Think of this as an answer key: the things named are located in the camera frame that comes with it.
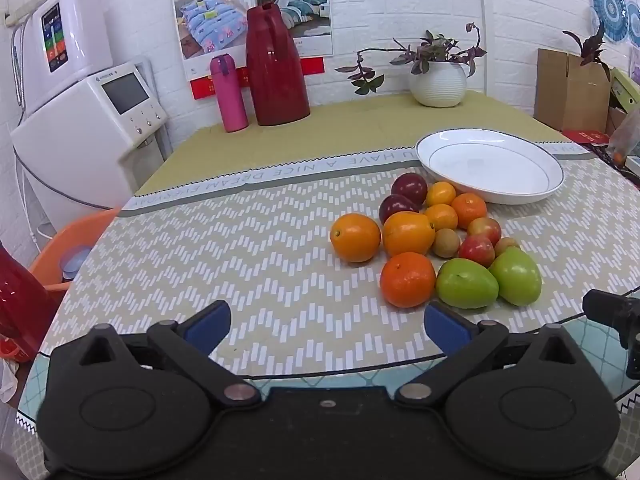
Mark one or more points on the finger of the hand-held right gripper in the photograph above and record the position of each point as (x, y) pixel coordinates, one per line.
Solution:
(602, 307)

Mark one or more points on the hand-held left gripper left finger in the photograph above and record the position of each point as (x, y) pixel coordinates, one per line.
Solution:
(207, 325)

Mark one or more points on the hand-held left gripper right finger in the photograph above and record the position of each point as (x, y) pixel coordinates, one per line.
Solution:
(447, 327)

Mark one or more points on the green mango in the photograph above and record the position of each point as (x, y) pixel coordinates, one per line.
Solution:
(517, 277)
(466, 285)

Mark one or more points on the large deep orange orange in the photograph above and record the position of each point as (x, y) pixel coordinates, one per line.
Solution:
(407, 280)

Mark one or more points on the red and yellow apple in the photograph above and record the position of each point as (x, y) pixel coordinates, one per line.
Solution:
(476, 251)

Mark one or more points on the brown kiwi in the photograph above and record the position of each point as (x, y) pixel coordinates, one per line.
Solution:
(446, 243)

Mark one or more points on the large yellow-orange orange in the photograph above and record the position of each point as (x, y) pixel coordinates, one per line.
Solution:
(408, 233)
(355, 237)

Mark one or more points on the small yellow-orange citrus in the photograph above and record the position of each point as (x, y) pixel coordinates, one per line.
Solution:
(440, 194)
(442, 217)

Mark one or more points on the deep orange tangerine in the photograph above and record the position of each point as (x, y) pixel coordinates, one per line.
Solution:
(470, 210)

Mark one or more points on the dark red plum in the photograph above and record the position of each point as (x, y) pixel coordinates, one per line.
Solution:
(410, 186)
(394, 206)

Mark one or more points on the white plate with blue rim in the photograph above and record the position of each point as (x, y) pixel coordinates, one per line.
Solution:
(487, 165)

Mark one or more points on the orange plastic chair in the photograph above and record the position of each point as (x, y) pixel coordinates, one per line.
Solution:
(60, 250)

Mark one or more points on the clear plastic bag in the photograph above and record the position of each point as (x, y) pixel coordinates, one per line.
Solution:
(625, 140)

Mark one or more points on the red packet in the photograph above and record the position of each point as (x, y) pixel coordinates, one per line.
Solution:
(587, 137)

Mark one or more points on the red thermos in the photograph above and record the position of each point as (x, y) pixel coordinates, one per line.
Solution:
(20, 300)

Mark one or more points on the cardboard box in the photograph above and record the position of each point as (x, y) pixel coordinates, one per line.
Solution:
(567, 92)

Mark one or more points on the white appliance with screen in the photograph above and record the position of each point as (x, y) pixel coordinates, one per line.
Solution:
(75, 145)

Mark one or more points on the pink bottle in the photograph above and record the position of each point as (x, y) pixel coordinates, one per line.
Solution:
(229, 95)

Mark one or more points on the white ribbed flower pot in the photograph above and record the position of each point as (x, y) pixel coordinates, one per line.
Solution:
(438, 85)

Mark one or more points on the dark purple plant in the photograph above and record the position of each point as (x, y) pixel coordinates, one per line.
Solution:
(592, 45)

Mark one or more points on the red thermos jug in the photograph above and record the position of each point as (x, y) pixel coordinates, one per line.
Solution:
(277, 70)

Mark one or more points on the purple trailing plant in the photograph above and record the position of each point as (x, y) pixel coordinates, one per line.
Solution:
(432, 50)

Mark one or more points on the medium blue patterned wall plate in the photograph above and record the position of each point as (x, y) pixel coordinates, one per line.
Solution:
(635, 25)

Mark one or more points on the large blue patterned wall plate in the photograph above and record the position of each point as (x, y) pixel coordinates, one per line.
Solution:
(609, 7)

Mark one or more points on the wall poster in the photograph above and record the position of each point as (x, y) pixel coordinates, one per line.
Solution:
(215, 10)

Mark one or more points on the white wall-mounted water purifier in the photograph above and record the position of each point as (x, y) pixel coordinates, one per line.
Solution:
(75, 30)

